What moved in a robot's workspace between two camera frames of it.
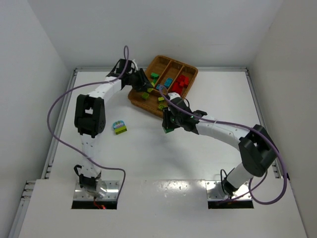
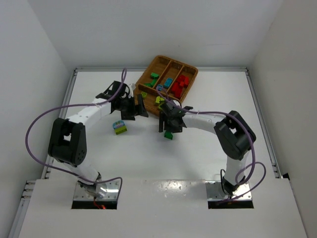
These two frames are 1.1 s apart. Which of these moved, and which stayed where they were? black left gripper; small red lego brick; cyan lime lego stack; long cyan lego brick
Moved: black left gripper
Stayed: small red lego brick; long cyan lego brick; cyan lime lego stack
